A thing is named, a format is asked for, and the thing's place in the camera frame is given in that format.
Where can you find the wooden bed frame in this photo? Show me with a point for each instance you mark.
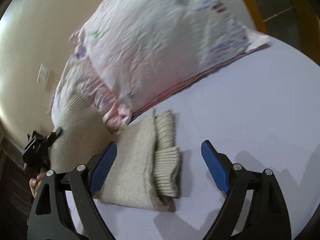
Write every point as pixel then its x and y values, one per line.
pixel 295 22

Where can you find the lavender bed sheet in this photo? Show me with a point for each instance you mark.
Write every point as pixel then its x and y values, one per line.
pixel 262 111

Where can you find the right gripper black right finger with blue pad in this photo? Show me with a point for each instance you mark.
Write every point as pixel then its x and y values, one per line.
pixel 254 207

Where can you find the person's hand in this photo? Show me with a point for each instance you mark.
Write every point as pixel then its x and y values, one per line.
pixel 35 183

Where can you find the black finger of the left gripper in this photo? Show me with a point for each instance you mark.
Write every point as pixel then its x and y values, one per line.
pixel 54 136

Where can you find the pink floral pillow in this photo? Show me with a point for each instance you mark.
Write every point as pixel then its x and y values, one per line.
pixel 79 75
pixel 146 50

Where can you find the pink floral pillow left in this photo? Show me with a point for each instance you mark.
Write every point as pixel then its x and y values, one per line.
pixel 79 75

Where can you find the pink floral pillow right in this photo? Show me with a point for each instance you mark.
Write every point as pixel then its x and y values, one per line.
pixel 146 50

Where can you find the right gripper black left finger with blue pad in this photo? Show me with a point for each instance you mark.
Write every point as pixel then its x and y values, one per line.
pixel 50 217

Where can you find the beige knitted sweater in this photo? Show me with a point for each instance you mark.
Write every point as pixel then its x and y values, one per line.
pixel 144 172

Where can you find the white wall switch plate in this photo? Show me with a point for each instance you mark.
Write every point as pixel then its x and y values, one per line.
pixel 43 75

